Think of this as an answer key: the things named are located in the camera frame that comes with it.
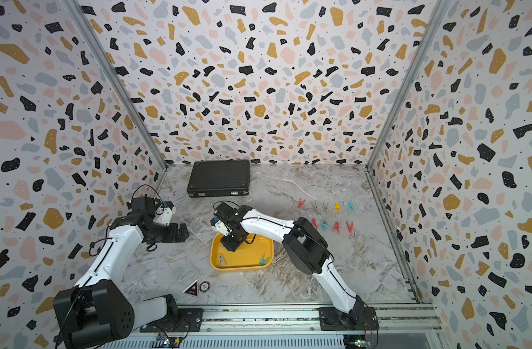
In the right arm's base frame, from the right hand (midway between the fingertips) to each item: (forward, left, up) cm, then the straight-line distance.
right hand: (229, 246), depth 89 cm
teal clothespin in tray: (-6, -14, -2) cm, 15 cm away
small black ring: (-15, +7, -3) cm, 17 cm away
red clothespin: (+25, -30, -3) cm, 39 cm away
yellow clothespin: (+22, -48, -2) cm, 53 cm away
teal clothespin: (+24, -54, -3) cm, 59 cm away
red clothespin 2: (+12, -46, -3) cm, 48 cm away
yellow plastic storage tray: (-3, -12, -2) cm, 12 cm away
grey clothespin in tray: (-4, +3, -2) cm, 5 cm away
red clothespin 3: (+12, -52, -4) cm, 54 cm away
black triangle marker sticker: (-16, +11, -2) cm, 20 cm away
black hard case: (+35, +9, +4) cm, 36 cm away
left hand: (+1, +19, +8) cm, 21 cm away
